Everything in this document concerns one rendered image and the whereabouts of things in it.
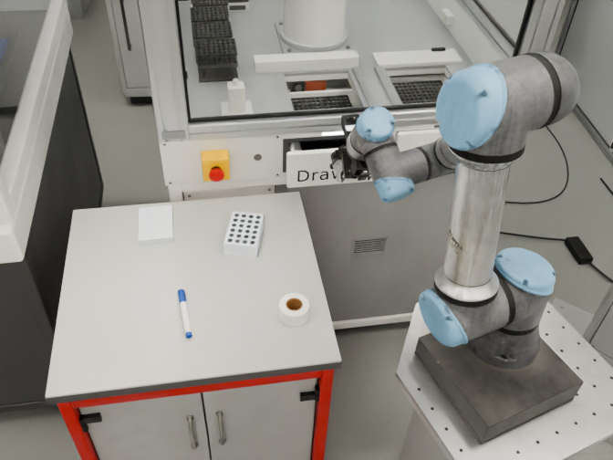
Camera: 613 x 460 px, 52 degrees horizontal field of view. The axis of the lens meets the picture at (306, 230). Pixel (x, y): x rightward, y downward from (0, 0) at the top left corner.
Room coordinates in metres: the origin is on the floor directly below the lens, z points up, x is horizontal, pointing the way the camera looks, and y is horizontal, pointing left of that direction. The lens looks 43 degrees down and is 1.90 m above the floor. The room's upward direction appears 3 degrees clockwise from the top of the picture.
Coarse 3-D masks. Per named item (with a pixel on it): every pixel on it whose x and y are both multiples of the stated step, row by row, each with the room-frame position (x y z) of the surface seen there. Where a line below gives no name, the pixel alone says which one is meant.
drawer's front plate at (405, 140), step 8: (400, 136) 1.42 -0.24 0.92; (408, 136) 1.43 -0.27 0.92; (416, 136) 1.43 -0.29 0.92; (424, 136) 1.44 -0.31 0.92; (432, 136) 1.44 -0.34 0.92; (440, 136) 1.44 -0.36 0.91; (400, 144) 1.42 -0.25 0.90; (408, 144) 1.43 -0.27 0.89; (416, 144) 1.43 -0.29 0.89; (424, 144) 1.44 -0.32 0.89
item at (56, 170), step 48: (48, 48) 1.76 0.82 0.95; (48, 96) 1.60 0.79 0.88; (48, 144) 1.54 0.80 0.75; (0, 192) 1.02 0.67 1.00; (48, 192) 1.41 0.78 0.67; (96, 192) 2.00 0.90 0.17; (0, 240) 0.99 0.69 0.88; (48, 240) 1.27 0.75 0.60; (0, 288) 1.05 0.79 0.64; (48, 288) 1.15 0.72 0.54; (0, 336) 1.04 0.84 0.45; (48, 336) 1.06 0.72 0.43; (0, 384) 1.03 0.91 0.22
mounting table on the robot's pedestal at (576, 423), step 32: (416, 320) 0.92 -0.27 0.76; (544, 320) 0.94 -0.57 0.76; (576, 352) 0.85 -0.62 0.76; (416, 384) 0.74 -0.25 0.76; (608, 384) 0.77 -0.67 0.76; (448, 416) 0.67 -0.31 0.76; (544, 416) 0.68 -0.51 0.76; (576, 416) 0.69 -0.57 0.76; (608, 416) 0.69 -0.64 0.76; (448, 448) 0.60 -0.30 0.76; (480, 448) 0.61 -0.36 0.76; (512, 448) 0.61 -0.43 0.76; (544, 448) 0.61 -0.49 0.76; (576, 448) 0.62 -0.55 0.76
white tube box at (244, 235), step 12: (240, 216) 1.20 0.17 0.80; (252, 216) 1.21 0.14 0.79; (264, 216) 1.22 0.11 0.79; (228, 228) 1.15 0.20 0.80; (240, 228) 1.16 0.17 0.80; (252, 228) 1.16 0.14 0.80; (228, 240) 1.12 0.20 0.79; (240, 240) 1.11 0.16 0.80; (252, 240) 1.12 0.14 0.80; (228, 252) 1.10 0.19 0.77; (240, 252) 1.10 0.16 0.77; (252, 252) 1.09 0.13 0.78
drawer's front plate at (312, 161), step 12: (288, 156) 1.30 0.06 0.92; (300, 156) 1.31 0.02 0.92; (312, 156) 1.32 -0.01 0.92; (324, 156) 1.32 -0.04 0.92; (288, 168) 1.30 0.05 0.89; (300, 168) 1.31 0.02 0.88; (312, 168) 1.32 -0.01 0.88; (324, 168) 1.32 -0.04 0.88; (288, 180) 1.30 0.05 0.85; (324, 180) 1.32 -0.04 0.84; (336, 180) 1.33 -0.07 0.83; (348, 180) 1.34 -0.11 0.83; (372, 180) 1.35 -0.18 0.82
